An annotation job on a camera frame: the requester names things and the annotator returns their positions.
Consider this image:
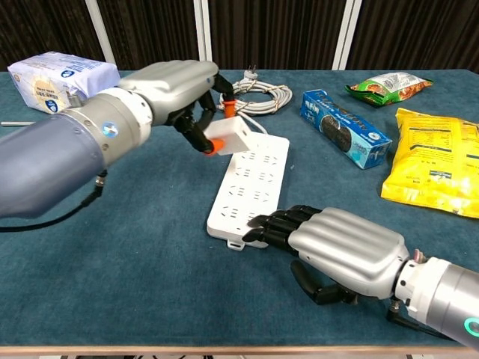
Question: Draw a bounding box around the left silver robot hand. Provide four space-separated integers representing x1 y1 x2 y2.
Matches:
119 59 239 156

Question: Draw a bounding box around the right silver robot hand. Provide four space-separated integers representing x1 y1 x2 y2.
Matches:
242 204 409 306

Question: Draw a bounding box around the white plug adapter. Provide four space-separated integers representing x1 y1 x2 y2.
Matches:
204 116 252 156

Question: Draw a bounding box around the white power strip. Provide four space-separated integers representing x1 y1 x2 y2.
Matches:
207 132 291 251

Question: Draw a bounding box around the yellow chip bag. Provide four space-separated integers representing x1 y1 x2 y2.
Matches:
380 107 479 219

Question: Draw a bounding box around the white blue tissue pack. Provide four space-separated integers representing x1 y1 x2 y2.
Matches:
7 51 120 114

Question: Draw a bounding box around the blue cookie box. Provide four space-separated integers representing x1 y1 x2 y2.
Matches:
299 88 393 171

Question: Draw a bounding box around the green snack bag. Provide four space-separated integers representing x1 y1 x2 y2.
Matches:
344 71 434 108

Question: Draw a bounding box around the teal felt table cloth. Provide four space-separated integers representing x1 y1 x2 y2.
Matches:
0 69 479 347

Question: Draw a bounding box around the white upright partition post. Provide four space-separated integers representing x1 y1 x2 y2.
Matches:
192 0 214 71

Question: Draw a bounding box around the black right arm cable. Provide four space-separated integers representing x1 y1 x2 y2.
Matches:
386 298 456 340

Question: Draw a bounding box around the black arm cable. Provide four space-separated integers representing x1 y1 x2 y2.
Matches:
386 298 456 340
0 170 109 233

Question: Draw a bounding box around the white slanted partition post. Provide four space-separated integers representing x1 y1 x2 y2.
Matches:
84 0 117 72
332 0 363 71

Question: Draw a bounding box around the grey coiled power cord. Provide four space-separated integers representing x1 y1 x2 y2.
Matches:
219 64 293 138

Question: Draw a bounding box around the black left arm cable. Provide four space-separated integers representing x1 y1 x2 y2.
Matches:
0 170 109 233

